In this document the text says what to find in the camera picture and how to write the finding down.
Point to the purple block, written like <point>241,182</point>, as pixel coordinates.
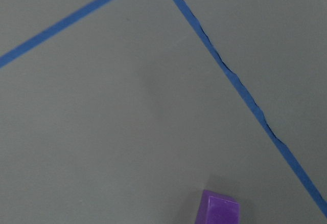
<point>216,208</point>

